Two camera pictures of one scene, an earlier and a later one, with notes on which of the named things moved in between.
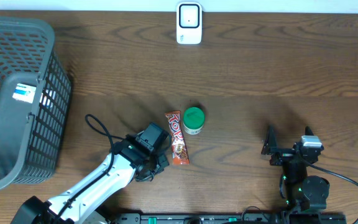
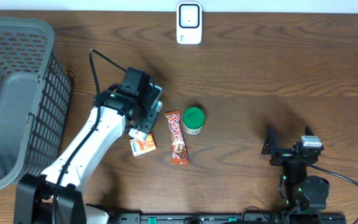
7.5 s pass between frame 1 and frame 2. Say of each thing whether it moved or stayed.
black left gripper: moved
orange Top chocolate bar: stayed
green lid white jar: stayed
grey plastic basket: stayed
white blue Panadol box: moved
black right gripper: stayed
